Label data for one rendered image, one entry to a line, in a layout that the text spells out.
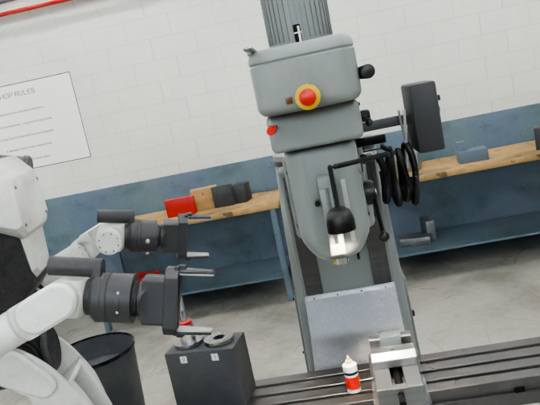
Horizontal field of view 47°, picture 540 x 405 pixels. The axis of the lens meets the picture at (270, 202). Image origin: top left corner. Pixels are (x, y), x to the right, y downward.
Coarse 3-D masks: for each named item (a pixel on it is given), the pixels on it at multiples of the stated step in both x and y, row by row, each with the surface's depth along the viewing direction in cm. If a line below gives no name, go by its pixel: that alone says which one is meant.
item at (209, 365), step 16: (208, 336) 188; (224, 336) 185; (240, 336) 186; (176, 352) 184; (192, 352) 182; (208, 352) 180; (224, 352) 179; (240, 352) 184; (176, 368) 184; (192, 368) 183; (208, 368) 182; (224, 368) 180; (240, 368) 182; (176, 384) 185; (192, 384) 184; (208, 384) 183; (224, 384) 181; (240, 384) 180; (176, 400) 187; (192, 400) 185; (208, 400) 184; (224, 400) 183; (240, 400) 181
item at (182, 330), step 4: (180, 328) 110; (184, 328) 111; (188, 328) 111; (192, 328) 111; (196, 328) 111; (200, 328) 111; (204, 328) 111; (208, 328) 111; (180, 332) 109; (184, 332) 109; (188, 332) 109; (192, 332) 109; (196, 332) 110; (200, 332) 110; (204, 332) 110; (208, 332) 110; (176, 336) 110; (180, 336) 110
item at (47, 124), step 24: (0, 96) 605; (24, 96) 603; (48, 96) 601; (72, 96) 599; (0, 120) 609; (24, 120) 607; (48, 120) 605; (72, 120) 603; (0, 144) 614; (24, 144) 612; (48, 144) 610; (72, 144) 608
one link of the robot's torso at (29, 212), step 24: (0, 168) 124; (24, 168) 135; (0, 192) 120; (24, 192) 129; (0, 216) 120; (24, 216) 125; (0, 240) 122; (24, 240) 127; (0, 264) 122; (24, 264) 126; (0, 288) 124; (24, 288) 127; (0, 312) 129
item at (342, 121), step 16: (304, 112) 157; (320, 112) 156; (336, 112) 156; (352, 112) 155; (288, 128) 157; (304, 128) 157; (320, 128) 157; (336, 128) 156; (352, 128) 156; (272, 144) 159; (288, 144) 158; (304, 144) 158; (320, 144) 158
